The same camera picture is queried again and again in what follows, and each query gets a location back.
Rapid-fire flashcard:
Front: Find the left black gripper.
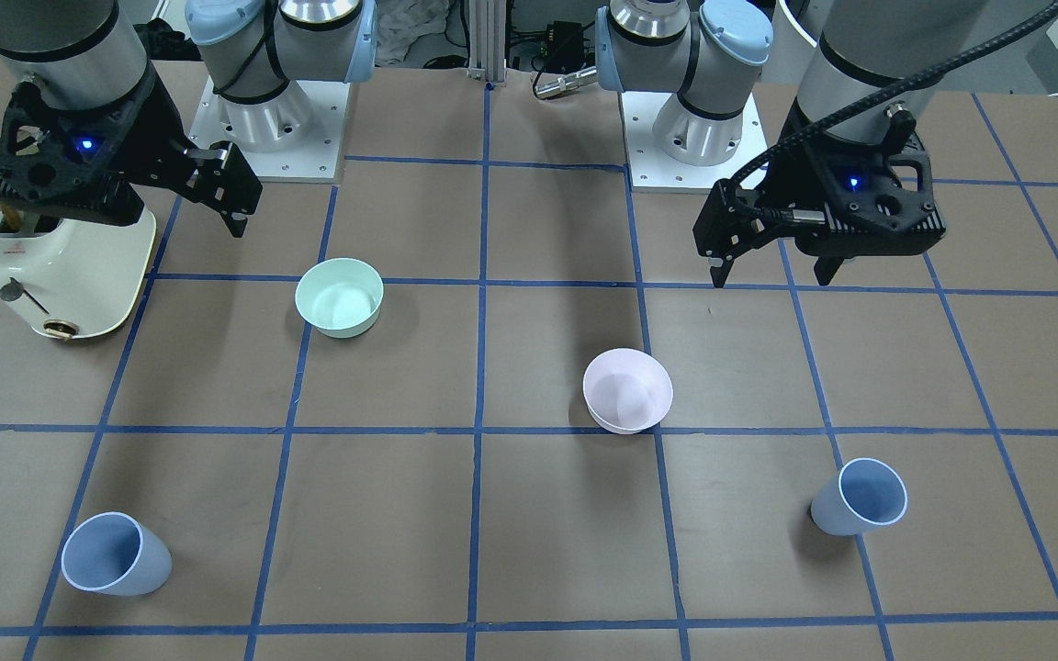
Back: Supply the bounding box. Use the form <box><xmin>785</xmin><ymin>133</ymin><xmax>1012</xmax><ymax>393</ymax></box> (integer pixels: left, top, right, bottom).
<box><xmin>693</xmin><ymin>102</ymin><xmax>945</xmax><ymax>288</ymax></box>

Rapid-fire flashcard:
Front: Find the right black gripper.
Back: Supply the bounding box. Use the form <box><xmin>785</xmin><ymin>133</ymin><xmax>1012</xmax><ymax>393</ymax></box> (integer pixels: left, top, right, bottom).
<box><xmin>0</xmin><ymin>65</ymin><xmax>262</xmax><ymax>239</ymax></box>

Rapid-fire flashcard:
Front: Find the blue cup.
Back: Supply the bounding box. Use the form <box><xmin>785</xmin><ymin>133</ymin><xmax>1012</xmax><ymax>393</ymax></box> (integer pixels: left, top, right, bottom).
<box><xmin>60</xmin><ymin>511</ymin><xmax>174</xmax><ymax>596</ymax></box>
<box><xmin>809</xmin><ymin>457</ymin><xmax>908</xmax><ymax>536</ymax></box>

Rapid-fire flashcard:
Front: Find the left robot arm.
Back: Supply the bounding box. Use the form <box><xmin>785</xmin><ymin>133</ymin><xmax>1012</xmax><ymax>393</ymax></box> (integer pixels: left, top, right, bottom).
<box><xmin>592</xmin><ymin>1</ymin><xmax>982</xmax><ymax>287</ymax></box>

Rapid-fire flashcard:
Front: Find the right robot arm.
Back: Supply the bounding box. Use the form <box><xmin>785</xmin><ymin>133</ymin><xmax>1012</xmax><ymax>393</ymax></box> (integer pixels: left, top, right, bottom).
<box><xmin>0</xmin><ymin>1</ymin><xmax>377</xmax><ymax>238</ymax></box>

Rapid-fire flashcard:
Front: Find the mint green bowl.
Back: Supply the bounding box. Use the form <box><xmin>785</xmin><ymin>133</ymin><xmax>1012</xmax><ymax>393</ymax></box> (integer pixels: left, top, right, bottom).
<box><xmin>294</xmin><ymin>258</ymin><xmax>385</xmax><ymax>339</ymax></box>

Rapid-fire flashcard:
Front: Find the cream toaster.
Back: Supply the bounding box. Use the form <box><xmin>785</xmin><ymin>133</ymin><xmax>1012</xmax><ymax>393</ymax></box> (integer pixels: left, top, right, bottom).
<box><xmin>0</xmin><ymin>205</ymin><xmax>158</xmax><ymax>339</ymax></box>

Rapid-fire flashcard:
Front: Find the pink bowl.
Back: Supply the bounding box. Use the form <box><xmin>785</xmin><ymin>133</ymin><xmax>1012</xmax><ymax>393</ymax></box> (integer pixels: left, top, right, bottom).
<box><xmin>582</xmin><ymin>348</ymin><xmax>673</xmax><ymax>434</ymax></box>

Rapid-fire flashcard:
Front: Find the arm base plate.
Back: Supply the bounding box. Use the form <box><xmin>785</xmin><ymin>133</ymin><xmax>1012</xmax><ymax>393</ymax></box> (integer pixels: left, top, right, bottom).
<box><xmin>187</xmin><ymin>80</ymin><xmax>355</xmax><ymax>184</ymax></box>
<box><xmin>620</xmin><ymin>92</ymin><xmax>768</xmax><ymax>194</ymax></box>

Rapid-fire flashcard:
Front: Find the aluminium frame post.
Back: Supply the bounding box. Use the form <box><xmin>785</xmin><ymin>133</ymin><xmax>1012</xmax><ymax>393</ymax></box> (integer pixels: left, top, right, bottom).
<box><xmin>462</xmin><ymin>0</ymin><xmax>509</xmax><ymax>89</ymax></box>

